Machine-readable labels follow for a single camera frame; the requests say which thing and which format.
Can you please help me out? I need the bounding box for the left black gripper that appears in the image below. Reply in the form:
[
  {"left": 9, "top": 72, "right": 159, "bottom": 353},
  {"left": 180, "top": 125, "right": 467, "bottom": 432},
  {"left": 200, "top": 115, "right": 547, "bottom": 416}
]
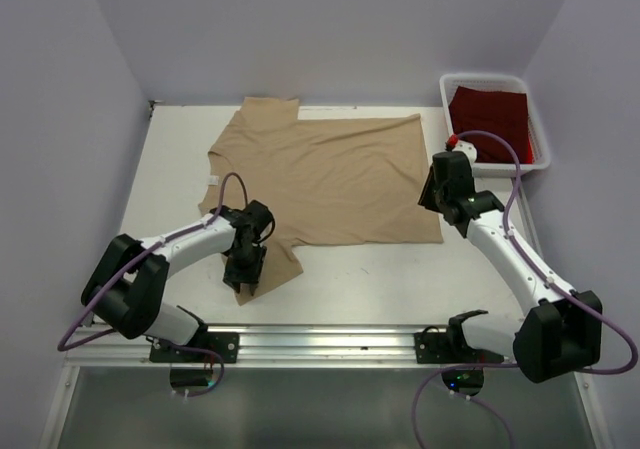
[{"left": 223, "top": 240, "right": 266, "bottom": 292}]

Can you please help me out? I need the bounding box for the beige t shirt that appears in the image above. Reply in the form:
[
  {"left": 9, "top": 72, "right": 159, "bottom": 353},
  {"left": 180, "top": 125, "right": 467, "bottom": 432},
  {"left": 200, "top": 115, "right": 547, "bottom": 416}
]
[{"left": 199, "top": 98, "right": 443, "bottom": 304}]

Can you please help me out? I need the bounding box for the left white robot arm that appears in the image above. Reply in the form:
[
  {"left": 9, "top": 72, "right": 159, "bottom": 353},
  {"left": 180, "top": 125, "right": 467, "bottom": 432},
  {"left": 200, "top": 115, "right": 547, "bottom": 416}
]
[{"left": 81, "top": 200, "right": 275, "bottom": 362}]

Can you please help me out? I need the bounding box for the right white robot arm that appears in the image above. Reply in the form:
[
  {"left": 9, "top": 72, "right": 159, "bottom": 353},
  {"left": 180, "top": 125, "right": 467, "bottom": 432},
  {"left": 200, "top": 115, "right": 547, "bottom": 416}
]
[{"left": 419, "top": 151, "right": 602, "bottom": 383}]

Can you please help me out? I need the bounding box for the red t shirt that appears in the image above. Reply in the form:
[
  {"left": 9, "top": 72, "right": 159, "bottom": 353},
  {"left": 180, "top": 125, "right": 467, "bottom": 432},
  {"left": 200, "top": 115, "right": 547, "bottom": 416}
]
[{"left": 448, "top": 86, "right": 533, "bottom": 164}]

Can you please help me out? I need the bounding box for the white plastic basket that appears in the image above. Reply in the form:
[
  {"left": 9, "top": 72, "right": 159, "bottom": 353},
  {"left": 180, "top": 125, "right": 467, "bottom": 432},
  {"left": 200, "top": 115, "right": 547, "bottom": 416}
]
[{"left": 440, "top": 73, "right": 551, "bottom": 174}]

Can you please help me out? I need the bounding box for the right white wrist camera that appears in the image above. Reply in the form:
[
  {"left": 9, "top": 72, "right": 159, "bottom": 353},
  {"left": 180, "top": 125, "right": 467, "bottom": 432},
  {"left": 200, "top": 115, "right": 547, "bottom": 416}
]
[{"left": 445, "top": 134, "right": 477, "bottom": 164}]

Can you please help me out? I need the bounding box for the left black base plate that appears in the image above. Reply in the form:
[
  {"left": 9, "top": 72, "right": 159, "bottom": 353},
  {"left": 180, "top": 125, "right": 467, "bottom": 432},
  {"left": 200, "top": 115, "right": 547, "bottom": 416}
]
[{"left": 149, "top": 331, "right": 240, "bottom": 364}]

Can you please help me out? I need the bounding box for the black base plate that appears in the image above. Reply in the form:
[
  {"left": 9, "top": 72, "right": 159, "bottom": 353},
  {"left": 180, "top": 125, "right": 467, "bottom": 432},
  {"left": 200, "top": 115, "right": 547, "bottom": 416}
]
[
  {"left": 149, "top": 331, "right": 240, "bottom": 364},
  {"left": 413, "top": 332, "right": 504, "bottom": 364}
]

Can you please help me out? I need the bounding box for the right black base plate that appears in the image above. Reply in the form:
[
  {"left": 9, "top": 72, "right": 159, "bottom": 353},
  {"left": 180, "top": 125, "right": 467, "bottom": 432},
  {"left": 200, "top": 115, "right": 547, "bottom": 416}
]
[{"left": 413, "top": 332, "right": 504, "bottom": 364}]

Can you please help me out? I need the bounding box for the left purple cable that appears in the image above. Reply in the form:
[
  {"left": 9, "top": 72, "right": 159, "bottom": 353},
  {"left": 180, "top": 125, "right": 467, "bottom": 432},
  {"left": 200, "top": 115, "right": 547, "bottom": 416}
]
[{"left": 57, "top": 171, "right": 249, "bottom": 353}]

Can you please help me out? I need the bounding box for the purple cable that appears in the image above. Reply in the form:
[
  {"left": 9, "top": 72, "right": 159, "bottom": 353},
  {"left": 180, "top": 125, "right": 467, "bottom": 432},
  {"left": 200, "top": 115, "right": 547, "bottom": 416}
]
[
  {"left": 57, "top": 171, "right": 249, "bottom": 353},
  {"left": 410, "top": 131, "right": 639, "bottom": 449}
]

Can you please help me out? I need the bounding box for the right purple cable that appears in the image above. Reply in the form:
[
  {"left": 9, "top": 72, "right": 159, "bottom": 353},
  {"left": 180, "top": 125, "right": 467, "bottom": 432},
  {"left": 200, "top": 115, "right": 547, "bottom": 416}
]
[{"left": 410, "top": 131, "right": 639, "bottom": 449}]

